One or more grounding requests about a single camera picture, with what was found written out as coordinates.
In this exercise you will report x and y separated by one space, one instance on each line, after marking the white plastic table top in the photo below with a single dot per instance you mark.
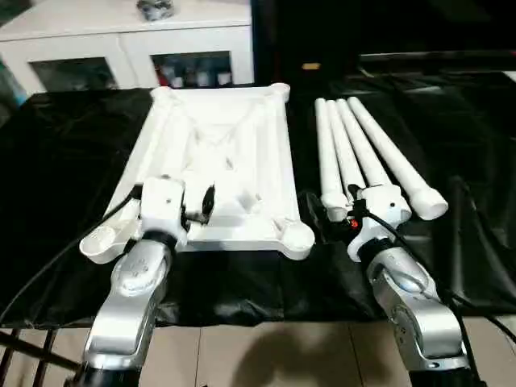
225 121

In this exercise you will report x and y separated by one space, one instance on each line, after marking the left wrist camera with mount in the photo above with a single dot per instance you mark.
163 201

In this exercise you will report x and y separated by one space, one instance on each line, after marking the black work mat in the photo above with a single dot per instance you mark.
60 181

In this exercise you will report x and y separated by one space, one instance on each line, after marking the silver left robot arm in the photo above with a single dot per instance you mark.
129 290

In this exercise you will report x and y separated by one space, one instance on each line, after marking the clear bag of dark parts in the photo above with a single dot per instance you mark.
155 9

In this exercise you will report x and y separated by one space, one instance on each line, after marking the small beige label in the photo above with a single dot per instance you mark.
311 66

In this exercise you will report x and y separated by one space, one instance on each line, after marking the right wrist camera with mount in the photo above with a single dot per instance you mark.
383 205

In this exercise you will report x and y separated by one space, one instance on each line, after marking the black low shelf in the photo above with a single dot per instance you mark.
443 60

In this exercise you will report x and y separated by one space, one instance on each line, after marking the white cabinet with glass doors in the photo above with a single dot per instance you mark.
121 44

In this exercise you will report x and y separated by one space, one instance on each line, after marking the white plastic table leg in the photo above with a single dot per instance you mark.
325 141
343 153
367 153
390 149

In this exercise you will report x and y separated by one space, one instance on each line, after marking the black metal folding stand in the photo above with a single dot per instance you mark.
44 354

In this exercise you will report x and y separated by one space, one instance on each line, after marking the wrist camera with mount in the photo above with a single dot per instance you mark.
163 201
383 205

